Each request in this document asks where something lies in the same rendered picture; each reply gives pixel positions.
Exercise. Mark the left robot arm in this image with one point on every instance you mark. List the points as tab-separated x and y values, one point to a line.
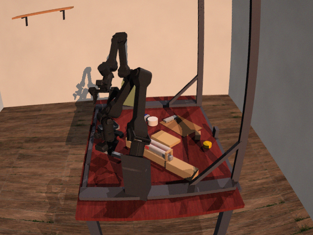
137	128

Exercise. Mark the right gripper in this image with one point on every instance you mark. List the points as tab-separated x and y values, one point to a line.
112	92

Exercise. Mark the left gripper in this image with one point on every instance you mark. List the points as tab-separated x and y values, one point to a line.
110	141

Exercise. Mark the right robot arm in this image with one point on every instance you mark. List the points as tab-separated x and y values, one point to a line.
106	68

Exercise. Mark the orange short cylinder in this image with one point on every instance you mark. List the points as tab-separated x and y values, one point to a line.
207	144

